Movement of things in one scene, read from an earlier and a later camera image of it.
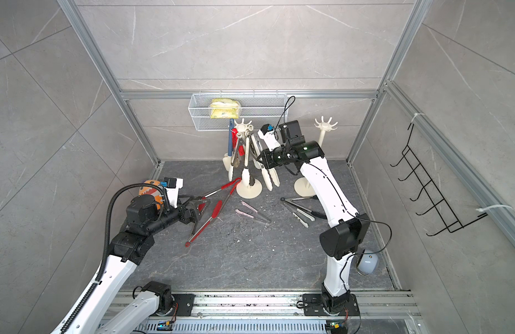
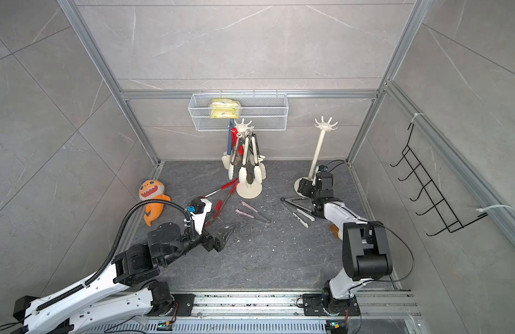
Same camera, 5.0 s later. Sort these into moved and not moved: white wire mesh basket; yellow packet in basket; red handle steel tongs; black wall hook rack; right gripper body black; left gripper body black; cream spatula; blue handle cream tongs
Moved: right gripper body black; left gripper body black; cream spatula
Not moved: red handle steel tongs; yellow packet in basket; blue handle cream tongs; black wall hook rack; white wire mesh basket
